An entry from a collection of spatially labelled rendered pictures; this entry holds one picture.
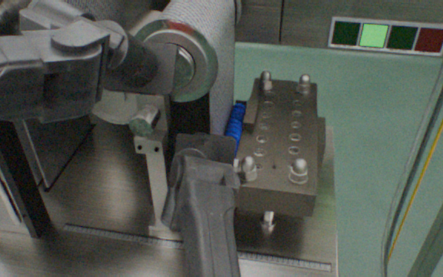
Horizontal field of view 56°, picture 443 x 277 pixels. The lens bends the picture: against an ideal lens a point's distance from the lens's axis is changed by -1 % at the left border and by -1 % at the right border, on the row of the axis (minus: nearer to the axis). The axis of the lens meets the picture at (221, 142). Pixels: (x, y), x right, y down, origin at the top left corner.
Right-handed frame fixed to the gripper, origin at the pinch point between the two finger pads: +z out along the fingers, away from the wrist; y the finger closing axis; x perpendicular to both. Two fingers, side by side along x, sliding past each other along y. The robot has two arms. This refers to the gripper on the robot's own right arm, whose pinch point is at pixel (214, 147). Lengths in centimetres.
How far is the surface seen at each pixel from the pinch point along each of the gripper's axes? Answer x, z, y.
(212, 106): 8.2, -6.5, 0.2
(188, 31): 19.8, -14.1, -3.1
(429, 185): -34, 155, 94
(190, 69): 14.1, -13.1, -2.6
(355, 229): -53, 121, 52
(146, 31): 19.4, -13.8, -9.9
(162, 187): -8.5, -2.6, -8.8
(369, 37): 25.0, 20.3, 29.2
